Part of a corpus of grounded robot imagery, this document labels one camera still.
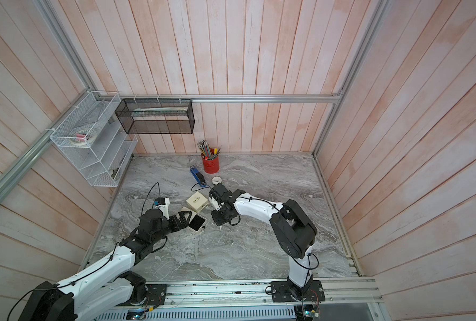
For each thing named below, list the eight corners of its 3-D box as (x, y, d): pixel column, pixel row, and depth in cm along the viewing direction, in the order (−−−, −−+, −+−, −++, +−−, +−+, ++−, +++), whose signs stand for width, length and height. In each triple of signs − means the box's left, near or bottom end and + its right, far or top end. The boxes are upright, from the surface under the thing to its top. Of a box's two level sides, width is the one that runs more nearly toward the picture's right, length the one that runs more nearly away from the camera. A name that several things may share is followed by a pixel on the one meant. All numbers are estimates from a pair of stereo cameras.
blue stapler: (202, 188, 107) (200, 182, 103) (190, 171, 114) (188, 166, 110) (208, 185, 108) (207, 179, 104) (195, 169, 116) (194, 163, 112)
